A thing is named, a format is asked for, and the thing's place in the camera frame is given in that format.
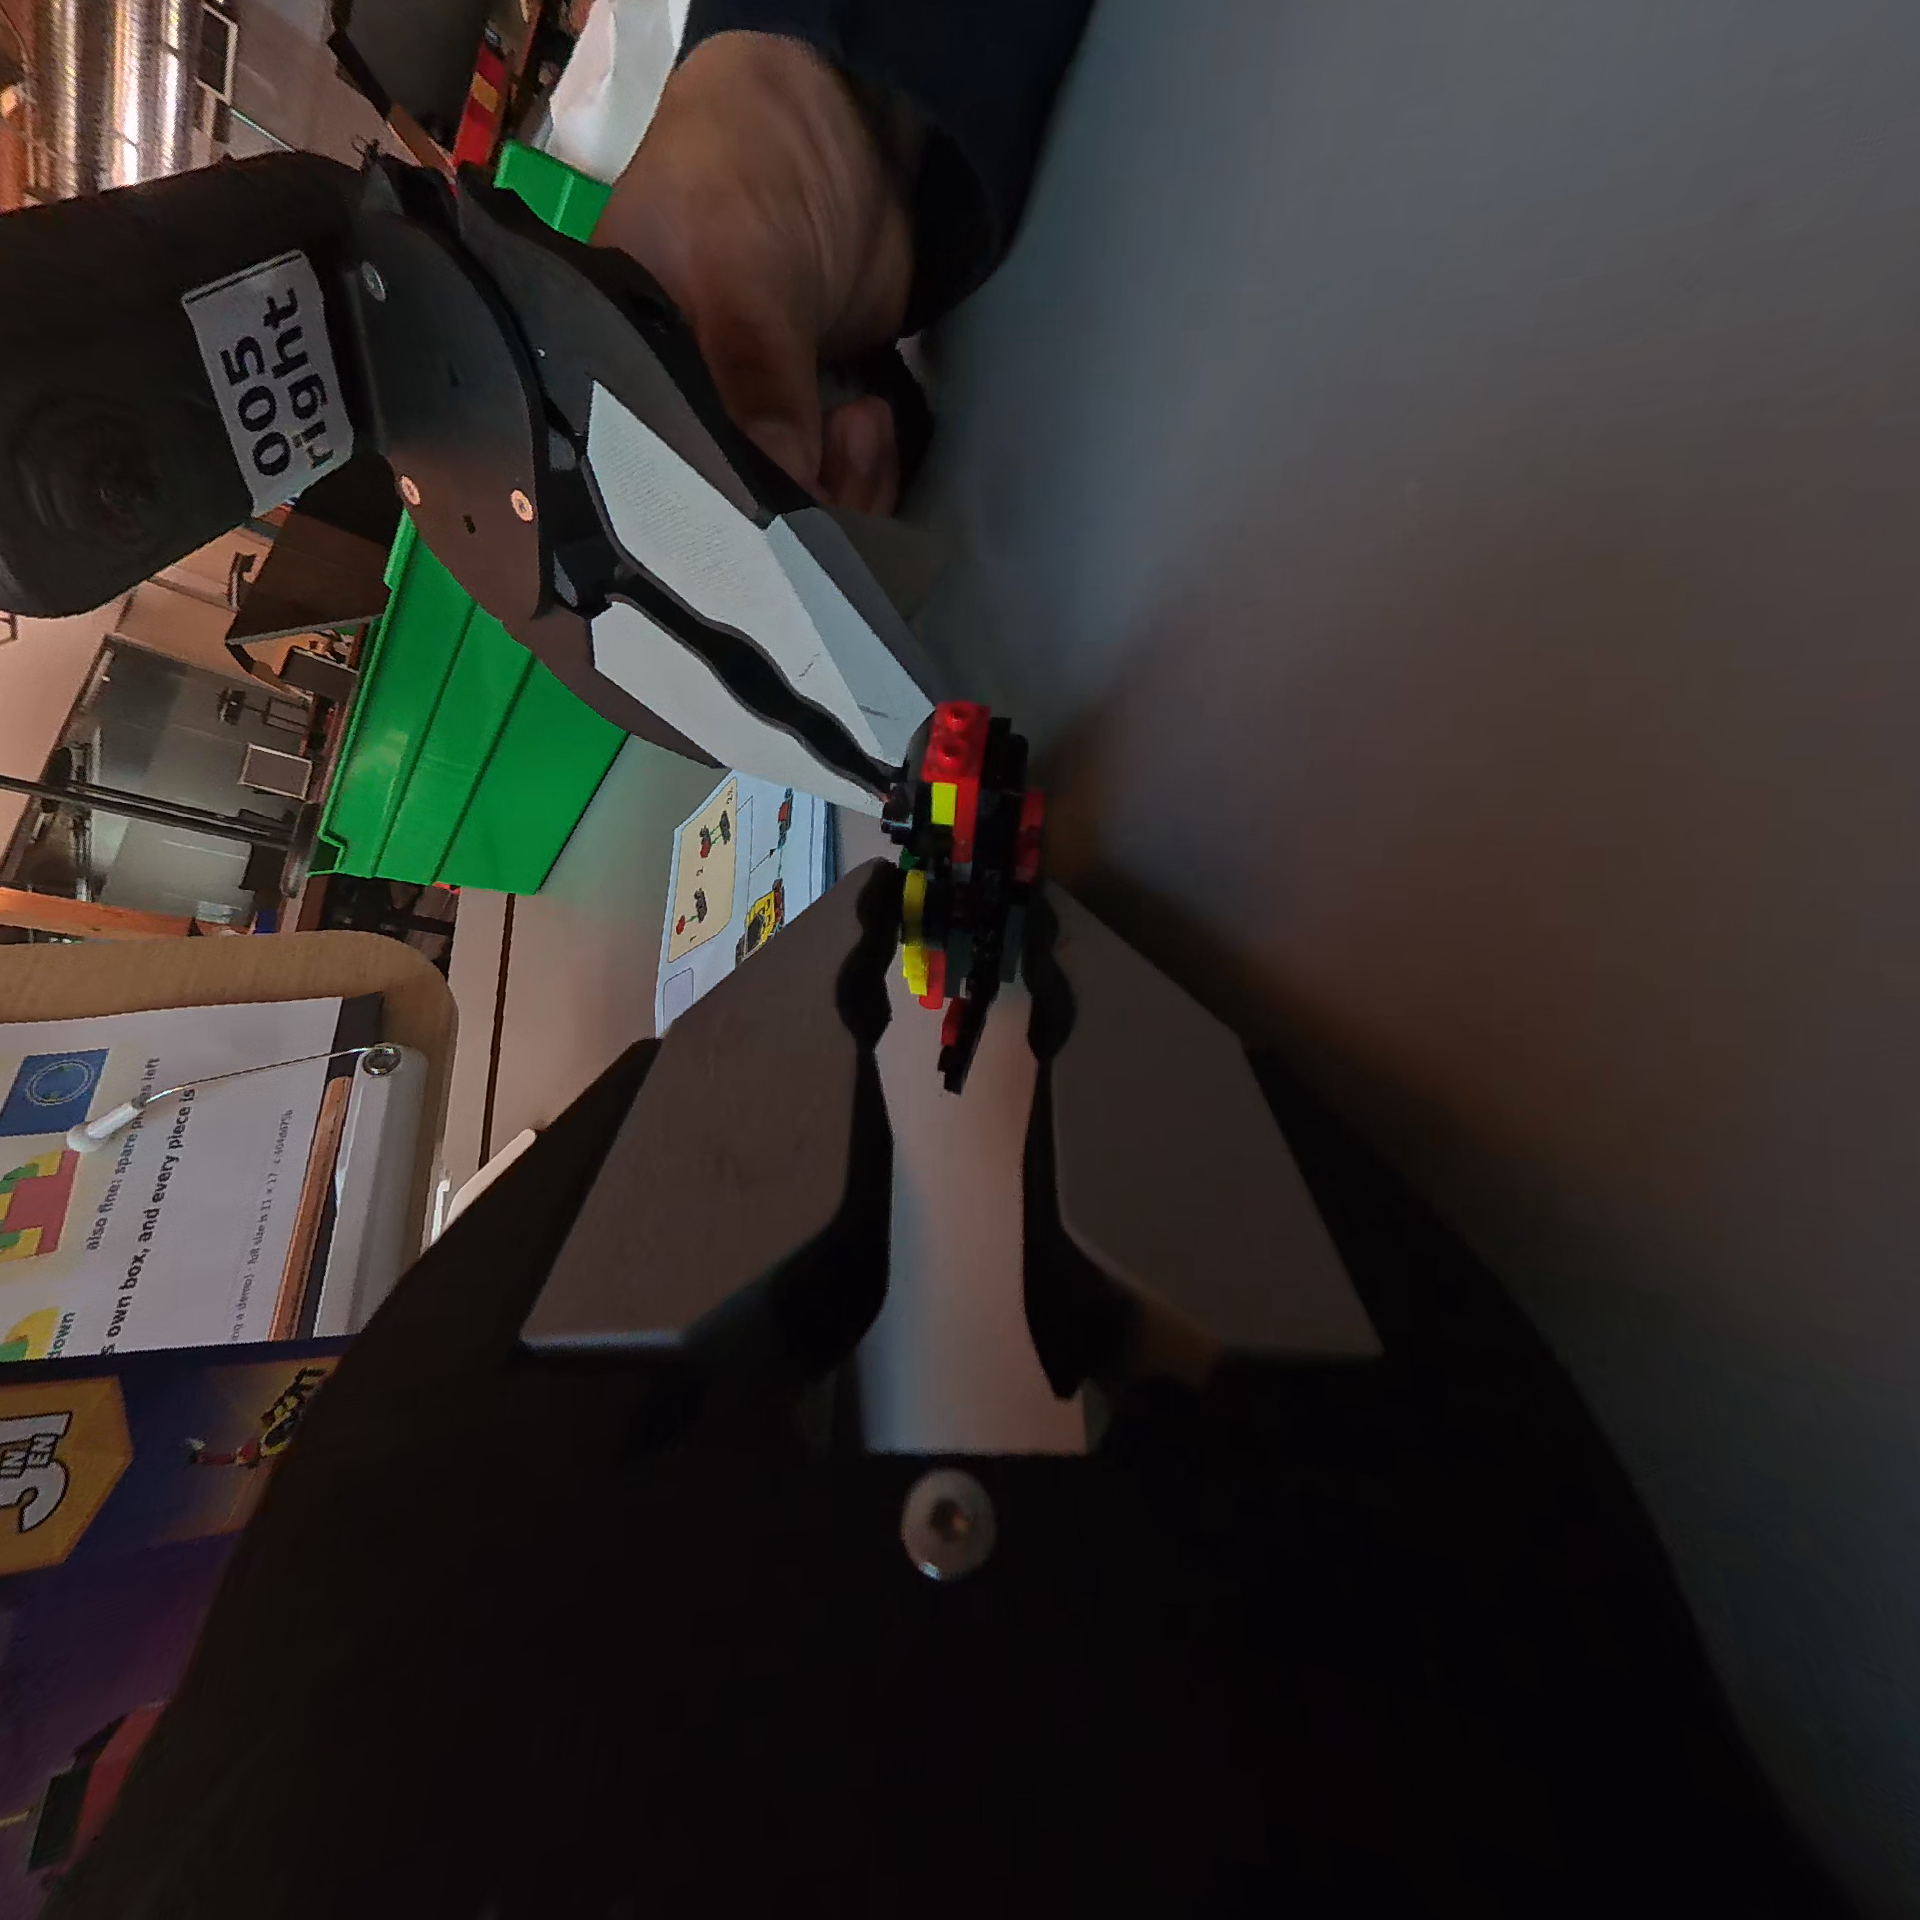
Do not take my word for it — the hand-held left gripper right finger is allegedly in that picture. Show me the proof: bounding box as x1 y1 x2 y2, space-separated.
1025 883 1386 1403

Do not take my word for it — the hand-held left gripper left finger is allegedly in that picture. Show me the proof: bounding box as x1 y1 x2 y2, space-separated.
517 862 904 1396

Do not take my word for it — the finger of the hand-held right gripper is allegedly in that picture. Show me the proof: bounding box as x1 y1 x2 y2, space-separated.
589 603 906 823
584 387 951 755

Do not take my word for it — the black yellow red lego model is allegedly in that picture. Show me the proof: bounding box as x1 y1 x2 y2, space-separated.
882 698 1050 1100

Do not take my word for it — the person's right forearm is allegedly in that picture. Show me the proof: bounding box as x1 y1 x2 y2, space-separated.
675 0 1105 339

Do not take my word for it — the lego instruction booklet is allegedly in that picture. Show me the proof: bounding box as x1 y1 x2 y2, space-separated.
656 772 837 1038

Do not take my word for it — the purple lego box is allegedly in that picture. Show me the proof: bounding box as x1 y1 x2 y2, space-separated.
0 1334 357 1920

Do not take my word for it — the person's right hand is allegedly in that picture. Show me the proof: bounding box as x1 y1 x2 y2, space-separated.
597 28 923 520

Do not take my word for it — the white rounded panel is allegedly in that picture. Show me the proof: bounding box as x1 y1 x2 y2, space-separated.
428 1126 541 1251

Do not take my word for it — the silver metal cylinder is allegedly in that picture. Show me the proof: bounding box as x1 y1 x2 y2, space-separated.
315 1041 411 1339

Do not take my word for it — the grey metal cabinet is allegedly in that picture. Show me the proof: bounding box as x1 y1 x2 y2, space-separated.
0 585 369 936

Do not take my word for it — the printed paper sheet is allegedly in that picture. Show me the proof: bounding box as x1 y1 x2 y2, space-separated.
0 996 353 1360

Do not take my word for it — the silver ventilation duct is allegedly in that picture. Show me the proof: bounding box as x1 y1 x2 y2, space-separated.
0 0 244 216

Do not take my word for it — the thin wire with white end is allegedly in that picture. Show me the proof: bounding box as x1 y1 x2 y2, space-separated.
67 1048 379 1155

